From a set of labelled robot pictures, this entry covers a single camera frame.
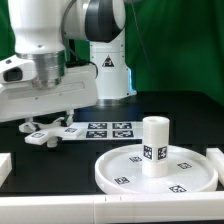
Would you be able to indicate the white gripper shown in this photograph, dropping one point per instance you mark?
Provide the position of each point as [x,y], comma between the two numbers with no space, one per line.
[20,99]

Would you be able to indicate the white cross-shaped table base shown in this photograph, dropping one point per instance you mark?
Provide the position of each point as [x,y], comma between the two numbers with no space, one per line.
[50,133]

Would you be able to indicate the white round table top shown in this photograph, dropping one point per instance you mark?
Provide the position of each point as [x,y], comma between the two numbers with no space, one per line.
[119,171]

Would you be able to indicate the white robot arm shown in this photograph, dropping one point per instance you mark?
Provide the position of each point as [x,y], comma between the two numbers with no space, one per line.
[68,54]

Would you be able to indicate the white left fence block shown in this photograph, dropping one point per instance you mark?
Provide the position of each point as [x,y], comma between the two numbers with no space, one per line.
[5,166]

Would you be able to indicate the white fence block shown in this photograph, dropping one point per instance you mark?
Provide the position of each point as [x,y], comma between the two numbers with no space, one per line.
[5,166]
[216,157]

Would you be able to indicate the white marker tag sheet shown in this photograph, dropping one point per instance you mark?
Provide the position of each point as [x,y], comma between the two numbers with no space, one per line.
[106,130]

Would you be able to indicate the white right fence block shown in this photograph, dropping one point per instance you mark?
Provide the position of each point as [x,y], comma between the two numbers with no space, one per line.
[216,157]

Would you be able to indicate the white front fence rail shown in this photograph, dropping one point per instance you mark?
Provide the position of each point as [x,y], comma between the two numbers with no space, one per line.
[107,209]

